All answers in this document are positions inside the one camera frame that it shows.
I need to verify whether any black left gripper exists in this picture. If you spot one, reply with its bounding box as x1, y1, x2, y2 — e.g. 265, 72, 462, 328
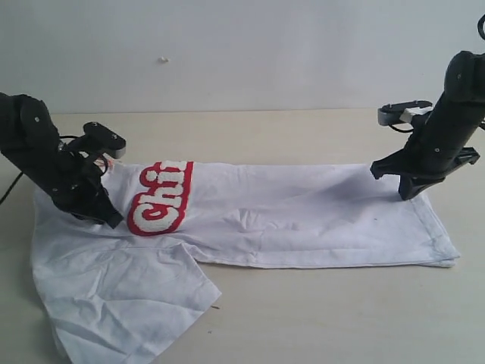
22, 140, 124, 229

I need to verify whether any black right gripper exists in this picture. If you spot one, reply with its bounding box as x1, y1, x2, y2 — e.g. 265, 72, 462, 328
370, 109, 480, 201

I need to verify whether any white t-shirt red lettering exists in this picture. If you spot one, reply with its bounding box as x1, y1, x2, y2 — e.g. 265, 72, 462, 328
31, 161, 459, 363

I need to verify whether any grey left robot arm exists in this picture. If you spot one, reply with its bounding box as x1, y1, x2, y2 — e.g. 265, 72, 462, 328
1, 94, 127, 228

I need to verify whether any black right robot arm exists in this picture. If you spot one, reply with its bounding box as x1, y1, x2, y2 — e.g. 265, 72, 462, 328
370, 51, 484, 200

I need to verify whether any orange clothing tag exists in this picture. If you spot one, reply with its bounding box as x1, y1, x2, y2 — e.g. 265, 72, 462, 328
95, 157, 120, 174

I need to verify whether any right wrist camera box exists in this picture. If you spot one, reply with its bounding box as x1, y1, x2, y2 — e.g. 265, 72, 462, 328
377, 100, 433, 126

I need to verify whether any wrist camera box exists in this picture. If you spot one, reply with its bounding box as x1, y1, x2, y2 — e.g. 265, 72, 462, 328
82, 121, 127, 159
377, 100, 433, 126

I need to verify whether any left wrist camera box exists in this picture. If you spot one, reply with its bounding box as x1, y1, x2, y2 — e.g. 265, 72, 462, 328
82, 121, 127, 159

